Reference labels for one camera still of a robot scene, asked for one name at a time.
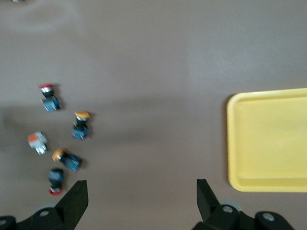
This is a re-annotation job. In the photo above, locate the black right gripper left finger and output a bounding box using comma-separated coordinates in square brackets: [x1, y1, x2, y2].
[0, 180, 89, 230]

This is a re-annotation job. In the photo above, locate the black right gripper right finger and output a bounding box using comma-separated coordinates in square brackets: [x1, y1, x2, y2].
[191, 178, 295, 230]

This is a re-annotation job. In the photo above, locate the yellow cap push button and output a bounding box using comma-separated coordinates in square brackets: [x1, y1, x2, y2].
[72, 111, 91, 141]
[52, 148, 83, 173]

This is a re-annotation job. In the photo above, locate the white orange push button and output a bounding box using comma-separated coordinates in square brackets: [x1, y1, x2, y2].
[27, 131, 48, 156]

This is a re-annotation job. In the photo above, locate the red cap push button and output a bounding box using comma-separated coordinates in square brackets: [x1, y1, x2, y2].
[48, 168, 65, 196]
[38, 83, 63, 113]

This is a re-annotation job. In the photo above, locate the yellow plastic tray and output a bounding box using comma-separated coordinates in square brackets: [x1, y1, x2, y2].
[226, 88, 307, 193]

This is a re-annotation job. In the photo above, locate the brown table mat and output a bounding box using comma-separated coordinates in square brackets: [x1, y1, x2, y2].
[0, 0, 307, 230]

